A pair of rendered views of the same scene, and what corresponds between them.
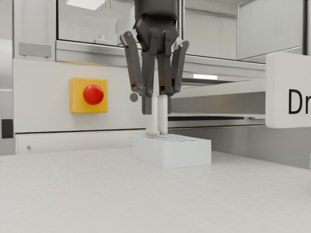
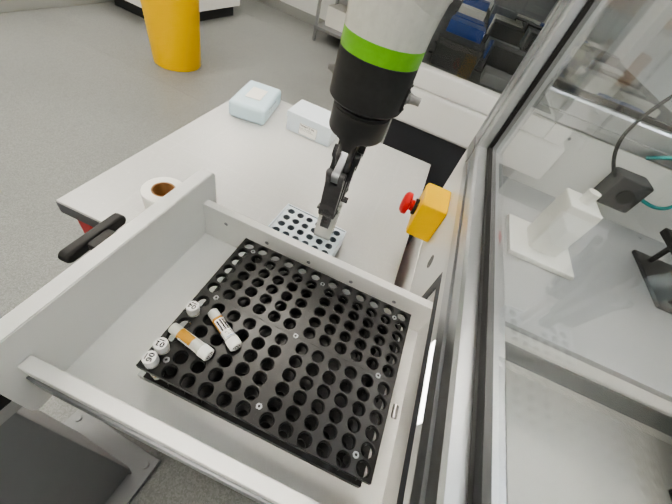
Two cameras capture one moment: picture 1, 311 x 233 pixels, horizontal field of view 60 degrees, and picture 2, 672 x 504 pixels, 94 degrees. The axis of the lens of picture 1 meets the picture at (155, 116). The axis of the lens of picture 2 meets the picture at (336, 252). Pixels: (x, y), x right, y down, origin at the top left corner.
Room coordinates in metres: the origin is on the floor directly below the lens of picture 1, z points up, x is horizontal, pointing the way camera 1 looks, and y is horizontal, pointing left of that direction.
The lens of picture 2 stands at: (0.72, -0.32, 1.20)
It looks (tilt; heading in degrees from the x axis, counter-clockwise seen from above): 48 degrees down; 124
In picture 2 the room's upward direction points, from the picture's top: 21 degrees clockwise
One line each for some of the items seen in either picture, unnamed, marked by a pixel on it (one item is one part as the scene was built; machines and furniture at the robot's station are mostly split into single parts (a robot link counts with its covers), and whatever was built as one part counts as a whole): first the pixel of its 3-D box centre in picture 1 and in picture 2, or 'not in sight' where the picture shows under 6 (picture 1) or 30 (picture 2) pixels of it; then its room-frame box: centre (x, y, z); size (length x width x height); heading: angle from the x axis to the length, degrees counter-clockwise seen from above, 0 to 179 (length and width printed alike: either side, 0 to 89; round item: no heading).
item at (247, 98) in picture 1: (237, 102); (298, 353); (0.64, -0.19, 0.86); 0.40 x 0.26 x 0.06; 28
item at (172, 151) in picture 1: (168, 149); (305, 237); (0.45, -0.02, 0.78); 0.12 x 0.08 x 0.04; 26
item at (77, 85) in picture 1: (88, 95); (426, 211); (0.57, 0.14, 0.88); 0.07 x 0.05 x 0.07; 118
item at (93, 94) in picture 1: (92, 95); (409, 204); (0.54, 0.13, 0.88); 0.04 x 0.03 x 0.04; 118
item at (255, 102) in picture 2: not in sight; (256, 101); (0.00, 0.16, 0.78); 0.15 x 0.10 x 0.04; 128
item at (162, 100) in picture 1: (161, 114); (325, 223); (0.48, -0.01, 0.84); 0.03 x 0.01 x 0.07; 31
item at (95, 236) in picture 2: not in sight; (104, 241); (0.43, -0.31, 0.91); 0.07 x 0.04 x 0.01; 118
